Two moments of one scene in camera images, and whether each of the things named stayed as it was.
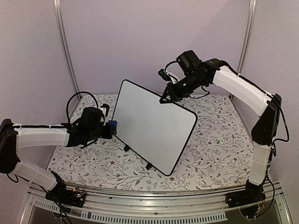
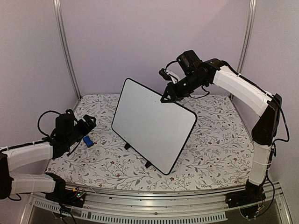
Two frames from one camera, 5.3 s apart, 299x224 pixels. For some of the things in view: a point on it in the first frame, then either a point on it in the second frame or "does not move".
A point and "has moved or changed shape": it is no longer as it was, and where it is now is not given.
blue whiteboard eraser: x=114 y=124 has moved or changed shape
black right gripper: x=168 y=91 does not move
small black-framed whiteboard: x=158 y=133 does not move
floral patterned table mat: x=217 y=151 does not move
